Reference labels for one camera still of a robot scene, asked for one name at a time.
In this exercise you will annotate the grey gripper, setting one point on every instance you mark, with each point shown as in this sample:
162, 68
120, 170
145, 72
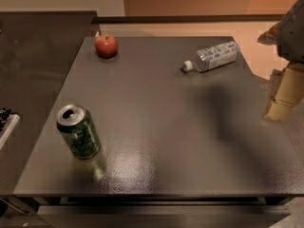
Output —
293, 35

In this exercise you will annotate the clear blue plastic water bottle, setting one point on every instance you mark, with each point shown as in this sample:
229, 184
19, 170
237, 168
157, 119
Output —
212, 57

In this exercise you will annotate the red apple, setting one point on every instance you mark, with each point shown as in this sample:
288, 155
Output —
106, 45

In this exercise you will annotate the green soda can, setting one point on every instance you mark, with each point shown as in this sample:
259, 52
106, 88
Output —
75, 124

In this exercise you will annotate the white keyboard with black keys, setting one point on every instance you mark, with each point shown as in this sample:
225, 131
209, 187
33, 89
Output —
8, 122

